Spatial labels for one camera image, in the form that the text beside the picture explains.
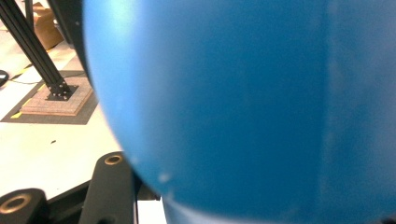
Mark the blue rounded container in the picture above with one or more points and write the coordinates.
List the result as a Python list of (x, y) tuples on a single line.
[(249, 109)]

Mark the black upright post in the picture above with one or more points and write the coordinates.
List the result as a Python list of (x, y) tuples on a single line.
[(73, 31)]

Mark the brown wooden base plate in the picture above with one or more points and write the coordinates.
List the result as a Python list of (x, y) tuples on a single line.
[(46, 119)]

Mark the cardboard box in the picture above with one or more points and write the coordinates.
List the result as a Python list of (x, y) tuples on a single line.
[(46, 28)]

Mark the black round object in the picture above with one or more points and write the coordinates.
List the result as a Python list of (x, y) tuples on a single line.
[(2, 77)]

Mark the brick-patterned base block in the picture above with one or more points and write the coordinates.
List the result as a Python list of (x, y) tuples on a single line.
[(62, 102)]

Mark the black metal stand leg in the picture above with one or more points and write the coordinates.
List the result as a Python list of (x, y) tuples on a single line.
[(34, 53)]

